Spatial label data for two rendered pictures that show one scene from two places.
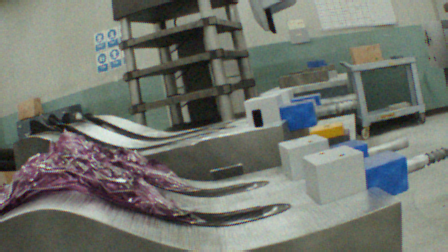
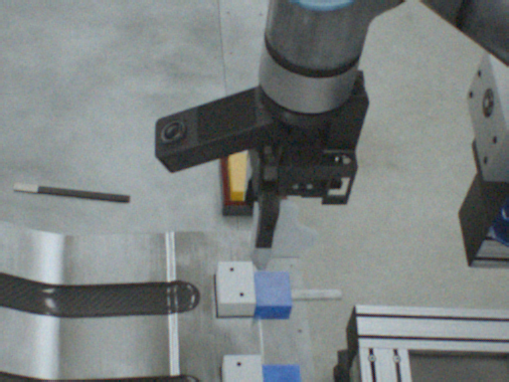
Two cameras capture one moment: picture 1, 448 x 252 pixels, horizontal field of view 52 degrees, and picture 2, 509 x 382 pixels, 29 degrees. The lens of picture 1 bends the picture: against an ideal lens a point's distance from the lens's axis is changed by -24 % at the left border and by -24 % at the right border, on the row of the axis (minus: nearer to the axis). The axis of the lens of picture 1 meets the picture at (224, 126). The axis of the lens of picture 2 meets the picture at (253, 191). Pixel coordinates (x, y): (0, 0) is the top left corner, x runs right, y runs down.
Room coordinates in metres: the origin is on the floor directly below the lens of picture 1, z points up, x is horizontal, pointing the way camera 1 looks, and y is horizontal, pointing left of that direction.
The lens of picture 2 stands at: (0.28, 0.17, 1.76)
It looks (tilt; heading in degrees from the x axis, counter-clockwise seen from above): 52 degrees down; 333
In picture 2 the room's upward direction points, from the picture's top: 10 degrees clockwise
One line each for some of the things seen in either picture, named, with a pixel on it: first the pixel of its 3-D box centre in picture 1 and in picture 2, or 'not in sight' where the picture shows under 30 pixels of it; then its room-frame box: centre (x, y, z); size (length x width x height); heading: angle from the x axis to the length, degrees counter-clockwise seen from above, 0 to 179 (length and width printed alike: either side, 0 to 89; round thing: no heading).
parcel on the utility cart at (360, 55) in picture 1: (366, 57); not in sight; (6.41, -1.87, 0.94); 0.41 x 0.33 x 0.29; 83
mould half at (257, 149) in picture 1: (118, 161); (11, 350); (0.78, 0.15, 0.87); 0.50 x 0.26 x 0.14; 76
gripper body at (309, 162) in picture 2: not in sight; (302, 132); (0.76, -0.11, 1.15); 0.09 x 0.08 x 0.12; 76
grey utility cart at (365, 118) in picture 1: (385, 93); not in sight; (6.36, -2.03, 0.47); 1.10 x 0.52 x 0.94; 84
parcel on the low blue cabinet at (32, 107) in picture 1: (29, 108); not in sight; (7.66, 2.90, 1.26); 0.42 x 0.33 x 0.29; 76
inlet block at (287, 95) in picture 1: (314, 105); (279, 294); (0.76, -0.12, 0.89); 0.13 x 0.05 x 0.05; 76
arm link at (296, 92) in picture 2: not in sight; (307, 61); (0.77, -0.10, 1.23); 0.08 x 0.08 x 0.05
